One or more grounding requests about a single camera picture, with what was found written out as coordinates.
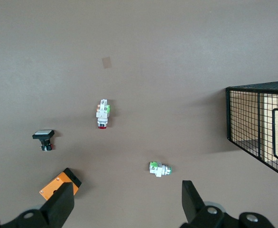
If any small clear tape patch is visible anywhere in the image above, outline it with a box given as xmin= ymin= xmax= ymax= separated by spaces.
xmin=102 ymin=56 xmax=113 ymax=69

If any orange button enclosure box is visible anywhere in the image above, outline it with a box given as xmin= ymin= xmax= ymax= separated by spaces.
xmin=39 ymin=167 xmax=83 ymax=202

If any black wire mesh basket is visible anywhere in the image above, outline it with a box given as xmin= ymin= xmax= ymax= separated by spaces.
xmin=225 ymin=80 xmax=278 ymax=182

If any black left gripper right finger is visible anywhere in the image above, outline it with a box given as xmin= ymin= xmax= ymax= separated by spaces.
xmin=180 ymin=180 xmax=276 ymax=228

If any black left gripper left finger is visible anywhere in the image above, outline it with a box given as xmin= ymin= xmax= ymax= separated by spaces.
xmin=0 ymin=182 xmax=75 ymax=228

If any black square white-top push button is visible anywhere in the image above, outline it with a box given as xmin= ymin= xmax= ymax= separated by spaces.
xmin=32 ymin=129 xmax=56 ymax=152

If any green push button switch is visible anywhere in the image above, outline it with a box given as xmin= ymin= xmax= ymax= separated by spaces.
xmin=148 ymin=161 xmax=174 ymax=178

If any red push button switch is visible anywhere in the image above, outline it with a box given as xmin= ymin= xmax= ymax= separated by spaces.
xmin=95 ymin=99 xmax=112 ymax=130

